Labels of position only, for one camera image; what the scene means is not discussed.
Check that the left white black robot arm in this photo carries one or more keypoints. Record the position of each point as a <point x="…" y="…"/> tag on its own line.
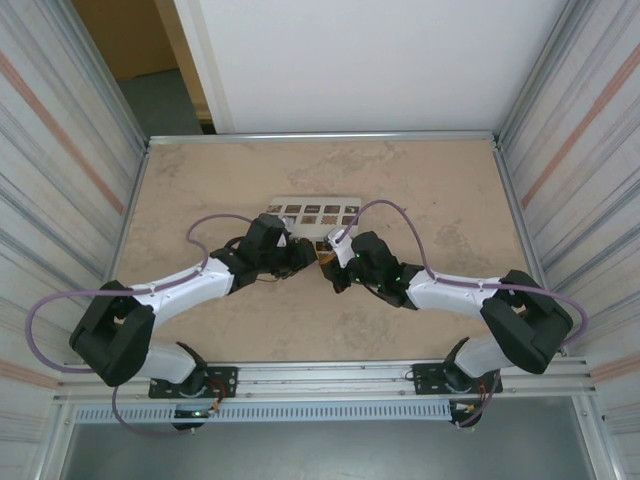
<point x="185" y="282"/>

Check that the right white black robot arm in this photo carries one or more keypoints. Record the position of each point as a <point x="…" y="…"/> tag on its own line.
<point x="450" y="295"/>

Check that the white board with picture tiles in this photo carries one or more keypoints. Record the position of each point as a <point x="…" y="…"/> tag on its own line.
<point x="315" y="201"/>

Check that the grey metal shelf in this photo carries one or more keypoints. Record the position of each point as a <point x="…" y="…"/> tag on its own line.
<point x="325" y="452"/>

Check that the striped side panel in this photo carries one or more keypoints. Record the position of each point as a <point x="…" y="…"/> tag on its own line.
<point x="45" y="175"/>
<point x="590" y="165"/>

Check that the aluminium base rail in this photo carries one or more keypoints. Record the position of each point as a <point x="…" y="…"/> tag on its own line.
<point x="325" y="380"/>

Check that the aluminium back frame bar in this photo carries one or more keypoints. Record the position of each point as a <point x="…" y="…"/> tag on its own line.
<point x="325" y="138"/>

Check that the aluminium table side rail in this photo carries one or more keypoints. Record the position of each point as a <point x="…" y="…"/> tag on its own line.
<point x="131" y="210"/>
<point x="517" y="210"/>

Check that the aluminium frame post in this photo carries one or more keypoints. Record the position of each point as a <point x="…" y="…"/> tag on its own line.
<point x="532" y="75"/>
<point x="112" y="85"/>

